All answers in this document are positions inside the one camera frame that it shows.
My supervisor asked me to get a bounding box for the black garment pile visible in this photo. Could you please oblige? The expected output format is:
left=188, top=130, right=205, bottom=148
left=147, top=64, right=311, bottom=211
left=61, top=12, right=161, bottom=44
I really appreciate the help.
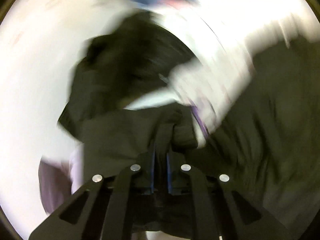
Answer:
left=58, top=10, right=196, bottom=140

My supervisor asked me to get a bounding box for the black puffer jacket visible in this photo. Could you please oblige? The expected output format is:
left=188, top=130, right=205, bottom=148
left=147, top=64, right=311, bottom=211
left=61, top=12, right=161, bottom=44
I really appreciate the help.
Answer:
left=59, top=36, right=319, bottom=239

